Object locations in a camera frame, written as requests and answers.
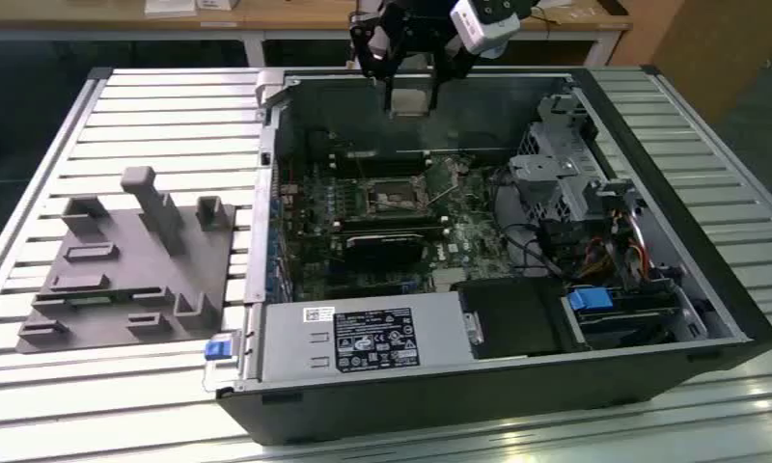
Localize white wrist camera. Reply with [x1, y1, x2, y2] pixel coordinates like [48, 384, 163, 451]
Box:
[450, 0, 523, 52]

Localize black wire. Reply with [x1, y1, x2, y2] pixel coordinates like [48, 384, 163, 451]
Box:
[499, 222, 570, 282]

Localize grey parts rack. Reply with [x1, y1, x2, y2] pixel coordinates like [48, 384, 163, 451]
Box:
[13, 166, 239, 356]

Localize wooden desk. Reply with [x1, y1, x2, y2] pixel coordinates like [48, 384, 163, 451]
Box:
[0, 0, 636, 68]

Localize wooden cabinet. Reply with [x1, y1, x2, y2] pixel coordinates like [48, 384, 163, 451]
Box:
[607, 0, 772, 124]

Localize blue case latch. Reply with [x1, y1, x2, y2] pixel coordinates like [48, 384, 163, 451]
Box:
[203, 332, 243, 362]

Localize black RAM stick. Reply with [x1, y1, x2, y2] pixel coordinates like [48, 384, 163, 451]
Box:
[337, 216, 440, 228]

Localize white box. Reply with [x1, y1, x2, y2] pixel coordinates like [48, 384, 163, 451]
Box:
[144, 0, 199, 19]

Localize orange wire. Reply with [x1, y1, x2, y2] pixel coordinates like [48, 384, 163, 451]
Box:
[627, 211, 652, 282]

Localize silver CPU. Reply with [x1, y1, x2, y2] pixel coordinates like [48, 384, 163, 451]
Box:
[390, 89, 434, 120]

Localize black plastic bay cover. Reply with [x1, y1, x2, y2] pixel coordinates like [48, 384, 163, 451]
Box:
[454, 278, 584, 361]

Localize hard disk in blue carrier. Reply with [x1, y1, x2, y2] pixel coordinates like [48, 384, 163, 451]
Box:
[567, 287, 680, 351]

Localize green RAM stick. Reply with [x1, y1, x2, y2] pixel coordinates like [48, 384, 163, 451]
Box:
[63, 294, 133, 306]

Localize CPU socket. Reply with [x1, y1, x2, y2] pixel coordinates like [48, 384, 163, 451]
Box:
[357, 176, 438, 221]

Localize green motherboard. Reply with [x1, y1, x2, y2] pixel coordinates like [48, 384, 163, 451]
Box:
[273, 149, 523, 303]

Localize silver power supply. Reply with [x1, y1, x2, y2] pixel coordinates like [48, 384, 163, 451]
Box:
[256, 291, 475, 382]

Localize yellow red wire bundle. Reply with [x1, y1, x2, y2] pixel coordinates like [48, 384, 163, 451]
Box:
[579, 239, 614, 282]

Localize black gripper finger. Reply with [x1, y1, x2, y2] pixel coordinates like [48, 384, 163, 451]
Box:
[423, 28, 475, 114]
[349, 4, 404, 115]

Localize black PC case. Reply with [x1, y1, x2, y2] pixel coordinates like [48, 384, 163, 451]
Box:
[203, 65, 772, 448]

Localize silver metal drive cage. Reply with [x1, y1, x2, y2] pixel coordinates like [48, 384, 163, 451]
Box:
[507, 94, 639, 223]

